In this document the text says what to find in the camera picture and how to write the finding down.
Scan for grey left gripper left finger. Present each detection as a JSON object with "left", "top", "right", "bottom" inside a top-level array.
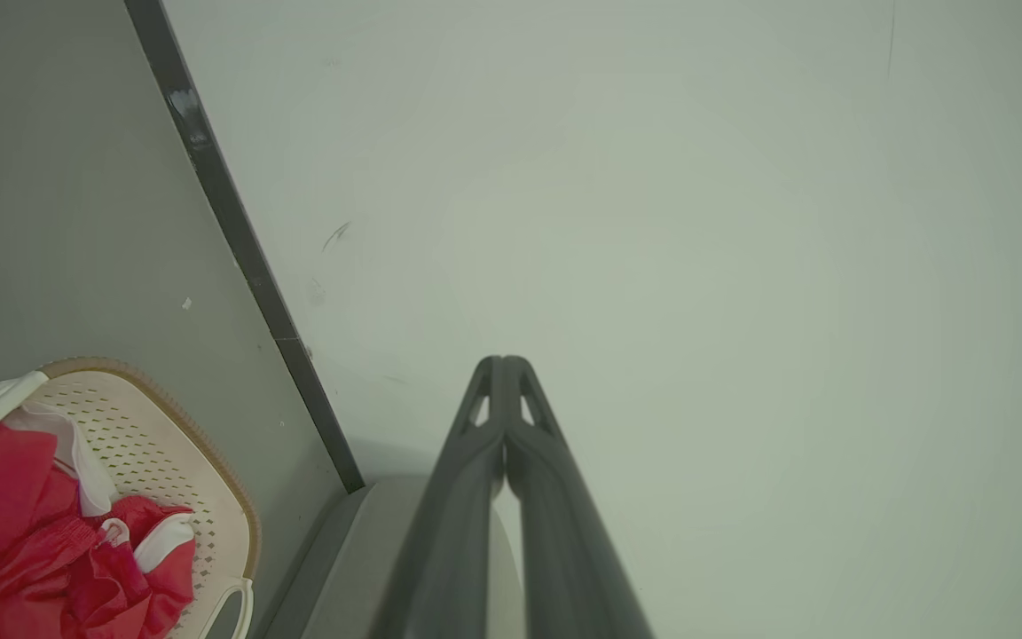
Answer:
[{"left": 369, "top": 357, "right": 506, "bottom": 639}]

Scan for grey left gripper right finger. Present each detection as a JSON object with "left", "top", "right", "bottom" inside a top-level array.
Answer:
[{"left": 503, "top": 357, "right": 654, "bottom": 639}]

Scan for red garment with white trim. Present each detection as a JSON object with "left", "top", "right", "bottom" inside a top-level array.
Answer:
[{"left": 0, "top": 404, "right": 198, "bottom": 639}]

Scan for cream perforated plastic laundry basket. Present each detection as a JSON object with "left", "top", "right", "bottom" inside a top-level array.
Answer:
[{"left": 0, "top": 357, "right": 262, "bottom": 639}]

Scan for black wall baseboard strip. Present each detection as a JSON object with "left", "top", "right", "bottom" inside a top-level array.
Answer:
[{"left": 125, "top": 0, "right": 366, "bottom": 494}]

